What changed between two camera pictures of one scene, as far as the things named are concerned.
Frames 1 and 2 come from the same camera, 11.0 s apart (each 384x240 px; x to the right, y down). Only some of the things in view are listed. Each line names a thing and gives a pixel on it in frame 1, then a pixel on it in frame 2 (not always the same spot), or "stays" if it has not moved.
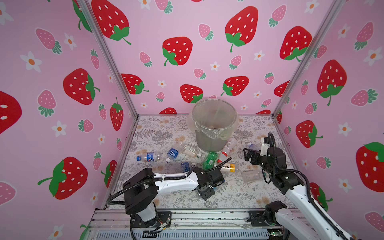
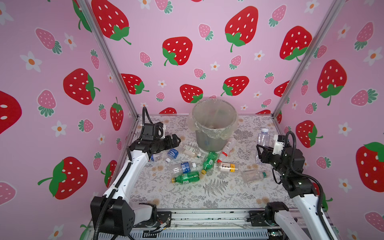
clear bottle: (253, 146) to (263, 138)
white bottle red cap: (226, 150) stays
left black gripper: (208, 194) to (168, 145)
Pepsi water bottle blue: (156, 156) stays
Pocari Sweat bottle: (172, 154) stays
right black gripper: (256, 153) to (266, 154)
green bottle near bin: (209, 162) stays
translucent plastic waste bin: (213, 119) stays
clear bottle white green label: (192, 151) stays
